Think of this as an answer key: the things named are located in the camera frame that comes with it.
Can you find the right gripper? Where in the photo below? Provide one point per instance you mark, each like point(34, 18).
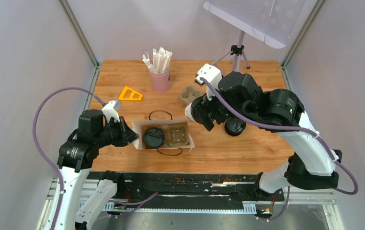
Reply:
point(218, 117)

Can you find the stack of black lids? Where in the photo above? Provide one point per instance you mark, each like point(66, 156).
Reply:
point(234, 127)

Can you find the white board on tripod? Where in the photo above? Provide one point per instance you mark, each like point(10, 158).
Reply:
point(269, 21)

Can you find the black cup lid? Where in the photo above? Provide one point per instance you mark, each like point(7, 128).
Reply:
point(198, 112)
point(154, 138)

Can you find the pink straw holder cup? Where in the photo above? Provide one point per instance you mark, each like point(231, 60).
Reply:
point(161, 83)

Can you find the white paper cup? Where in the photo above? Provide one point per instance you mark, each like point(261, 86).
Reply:
point(188, 112)

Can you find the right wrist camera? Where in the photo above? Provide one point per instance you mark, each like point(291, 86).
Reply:
point(210, 73)

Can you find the yellow triangular plastic piece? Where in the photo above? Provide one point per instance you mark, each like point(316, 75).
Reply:
point(130, 95)

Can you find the orange paper bag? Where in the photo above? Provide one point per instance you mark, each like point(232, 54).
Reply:
point(168, 137)

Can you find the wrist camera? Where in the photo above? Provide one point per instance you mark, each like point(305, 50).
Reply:
point(210, 73)
point(110, 111)

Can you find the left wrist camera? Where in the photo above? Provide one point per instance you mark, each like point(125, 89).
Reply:
point(110, 111)

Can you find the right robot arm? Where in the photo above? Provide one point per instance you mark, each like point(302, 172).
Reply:
point(238, 96)

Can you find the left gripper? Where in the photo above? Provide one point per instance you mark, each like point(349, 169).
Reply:
point(125, 138)

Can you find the grey tripod stand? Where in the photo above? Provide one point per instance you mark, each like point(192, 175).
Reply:
point(238, 53)

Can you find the pulp cup carrier tray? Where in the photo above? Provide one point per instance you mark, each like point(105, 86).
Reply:
point(189, 93)

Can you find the wrapped straws bundle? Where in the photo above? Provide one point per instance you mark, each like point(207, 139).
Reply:
point(159, 62)

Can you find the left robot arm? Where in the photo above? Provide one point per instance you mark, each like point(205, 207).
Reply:
point(96, 129)

